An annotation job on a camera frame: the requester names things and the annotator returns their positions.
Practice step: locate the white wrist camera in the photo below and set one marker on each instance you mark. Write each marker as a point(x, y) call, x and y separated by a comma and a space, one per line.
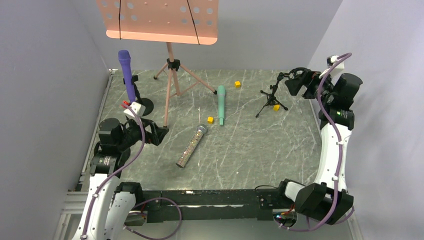
point(333, 59)
point(133, 110)

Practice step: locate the black round-base microphone stand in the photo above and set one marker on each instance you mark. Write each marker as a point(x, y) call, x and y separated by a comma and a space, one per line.
point(146, 102)

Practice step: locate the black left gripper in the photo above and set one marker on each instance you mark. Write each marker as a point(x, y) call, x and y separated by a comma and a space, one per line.
point(154, 133)

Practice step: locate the yellow cube under tripod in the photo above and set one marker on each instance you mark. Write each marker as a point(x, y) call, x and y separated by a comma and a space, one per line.
point(276, 107)

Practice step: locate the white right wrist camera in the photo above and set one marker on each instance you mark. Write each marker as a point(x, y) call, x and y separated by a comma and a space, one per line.
point(333, 59)

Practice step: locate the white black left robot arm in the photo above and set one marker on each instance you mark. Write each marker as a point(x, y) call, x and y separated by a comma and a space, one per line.
point(110, 200)

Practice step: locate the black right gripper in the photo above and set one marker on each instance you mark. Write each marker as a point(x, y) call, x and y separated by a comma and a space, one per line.
point(297, 85)

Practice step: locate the black tripod shock-mount stand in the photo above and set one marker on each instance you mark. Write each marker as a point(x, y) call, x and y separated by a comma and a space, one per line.
point(271, 98)

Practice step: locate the aluminium table edge rail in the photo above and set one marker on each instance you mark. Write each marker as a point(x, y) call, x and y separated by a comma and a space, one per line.
point(85, 165)

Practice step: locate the pink music stand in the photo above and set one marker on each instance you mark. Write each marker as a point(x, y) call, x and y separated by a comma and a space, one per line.
point(169, 21)

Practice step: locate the purple microphone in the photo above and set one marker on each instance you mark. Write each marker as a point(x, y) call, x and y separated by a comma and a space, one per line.
point(125, 62)

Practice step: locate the yellow cube near teal microphone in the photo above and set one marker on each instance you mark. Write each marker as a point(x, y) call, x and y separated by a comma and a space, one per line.
point(210, 120)

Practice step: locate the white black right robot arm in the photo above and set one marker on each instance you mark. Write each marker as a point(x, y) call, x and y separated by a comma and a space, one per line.
point(326, 200)

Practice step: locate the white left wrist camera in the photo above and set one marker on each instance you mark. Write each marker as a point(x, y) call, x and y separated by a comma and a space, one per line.
point(133, 110)

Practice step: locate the teal green microphone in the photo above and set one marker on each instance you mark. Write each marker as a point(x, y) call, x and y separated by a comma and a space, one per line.
point(221, 93)

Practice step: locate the black clip stand at left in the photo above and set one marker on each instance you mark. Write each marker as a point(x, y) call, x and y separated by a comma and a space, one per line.
point(124, 156)

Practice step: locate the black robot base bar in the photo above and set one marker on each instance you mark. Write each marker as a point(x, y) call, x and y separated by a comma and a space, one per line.
point(218, 204)

